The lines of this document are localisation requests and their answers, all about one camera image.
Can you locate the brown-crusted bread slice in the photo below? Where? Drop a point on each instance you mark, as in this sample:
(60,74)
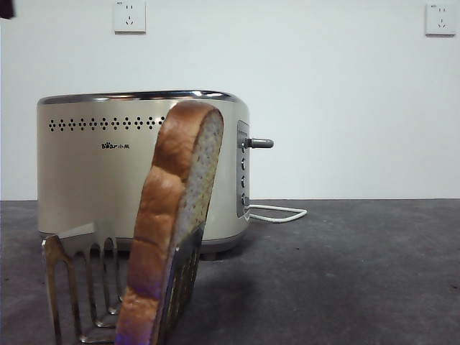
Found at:
(161,187)

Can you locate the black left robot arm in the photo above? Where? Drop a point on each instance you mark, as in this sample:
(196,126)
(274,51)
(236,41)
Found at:
(6,8)

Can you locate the grey toaster lever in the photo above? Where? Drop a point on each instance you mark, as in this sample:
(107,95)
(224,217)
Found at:
(261,143)

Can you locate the white wall socket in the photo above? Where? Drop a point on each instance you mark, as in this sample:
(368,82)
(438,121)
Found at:
(440,19)
(130,16)

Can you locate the stainless steel toast rack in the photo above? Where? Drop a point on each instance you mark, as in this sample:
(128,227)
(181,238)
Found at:
(54,248)

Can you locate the cream two-slot toaster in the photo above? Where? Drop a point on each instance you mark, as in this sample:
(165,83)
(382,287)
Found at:
(93,179)

